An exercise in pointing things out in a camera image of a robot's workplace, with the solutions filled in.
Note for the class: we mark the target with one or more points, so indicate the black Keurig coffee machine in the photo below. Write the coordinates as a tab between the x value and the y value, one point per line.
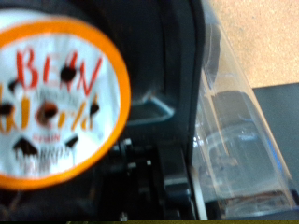
174	62

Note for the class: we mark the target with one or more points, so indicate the white coffee pod orange rim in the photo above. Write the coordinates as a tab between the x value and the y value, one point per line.
59	102

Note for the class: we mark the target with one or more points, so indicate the clear water tank black lid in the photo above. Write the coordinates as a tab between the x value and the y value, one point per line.
236	149

